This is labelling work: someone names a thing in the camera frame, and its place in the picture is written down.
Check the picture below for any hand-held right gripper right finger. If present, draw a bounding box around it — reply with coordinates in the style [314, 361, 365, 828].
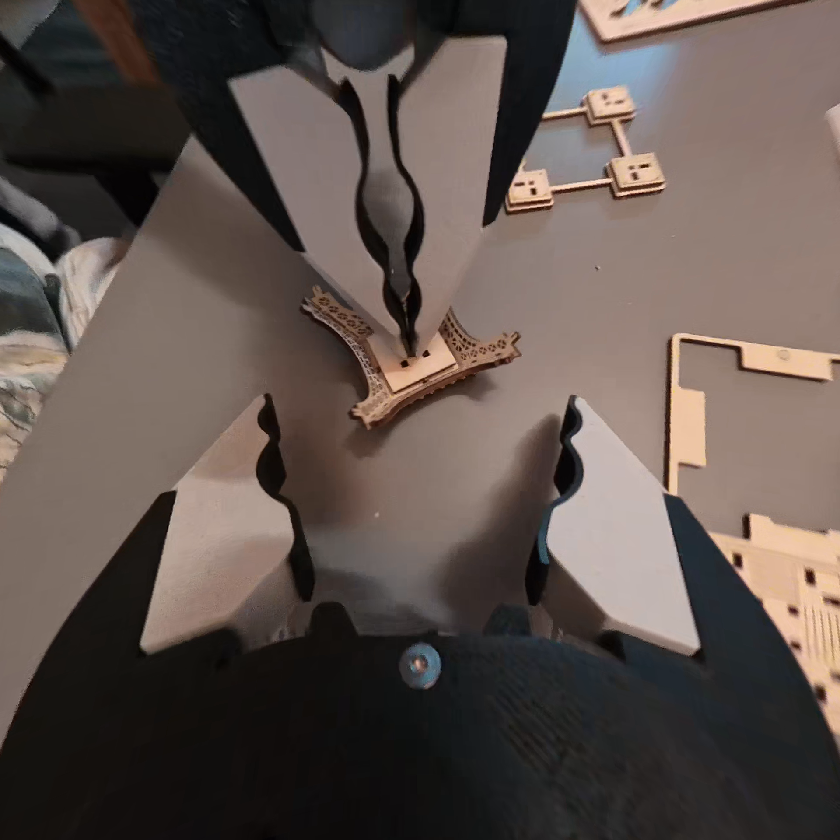
[524, 394, 701, 658]

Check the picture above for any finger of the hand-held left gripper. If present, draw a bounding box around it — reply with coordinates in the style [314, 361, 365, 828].
[230, 61, 408, 353]
[389, 36, 511, 353]

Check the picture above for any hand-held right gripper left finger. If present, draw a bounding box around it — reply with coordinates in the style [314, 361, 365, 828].
[140, 394, 317, 655]

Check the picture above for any wooden lattice tower base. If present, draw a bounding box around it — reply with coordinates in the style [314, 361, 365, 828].
[301, 285, 522, 431]

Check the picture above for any wooden sheet with large cutout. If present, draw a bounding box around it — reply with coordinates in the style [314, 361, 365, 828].
[666, 333, 840, 729]

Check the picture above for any engraved wooden parts sheet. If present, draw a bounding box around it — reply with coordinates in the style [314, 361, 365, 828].
[581, 0, 815, 43]

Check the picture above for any printed cloth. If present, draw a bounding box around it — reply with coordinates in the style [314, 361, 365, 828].
[0, 223, 132, 487]

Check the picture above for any wooden four-pad square frame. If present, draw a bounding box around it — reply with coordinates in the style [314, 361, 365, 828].
[504, 85, 667, 214]

